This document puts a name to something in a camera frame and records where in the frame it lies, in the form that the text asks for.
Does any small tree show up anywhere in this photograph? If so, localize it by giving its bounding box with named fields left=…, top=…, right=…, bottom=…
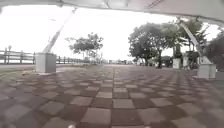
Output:
left=64, top=32, right=105, bottom=64

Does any checkered brick pavement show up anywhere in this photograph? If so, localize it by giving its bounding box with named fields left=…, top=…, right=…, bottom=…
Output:
left=0, top=63, right=224, bottom=128

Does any group of dark trees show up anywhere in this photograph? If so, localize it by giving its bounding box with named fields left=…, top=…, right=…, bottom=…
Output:
left=128, top=18, right=224, bottom=71

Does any slanted white strut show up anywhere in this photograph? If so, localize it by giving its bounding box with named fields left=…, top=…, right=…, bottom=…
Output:
left=176, top=18, right=212, bottom=65
left=42, top=7, right=78, bottom=54

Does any small pale plinth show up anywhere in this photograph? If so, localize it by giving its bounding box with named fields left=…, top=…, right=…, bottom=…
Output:
left=172, top=57, right=182, bottom=70

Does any concrete plinth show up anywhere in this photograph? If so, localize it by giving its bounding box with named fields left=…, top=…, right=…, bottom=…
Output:
left=197, top=63, right=217, bottom=80
left=35, top=51, right=58, bottom=75

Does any wooden fence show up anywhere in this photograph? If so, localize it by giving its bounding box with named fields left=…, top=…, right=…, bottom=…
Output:
left=0, top=45, right=91, bottom=65

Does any white canopy roof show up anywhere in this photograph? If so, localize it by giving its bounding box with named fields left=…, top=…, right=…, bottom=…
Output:
left=0, top=0, right=224, bottom=26

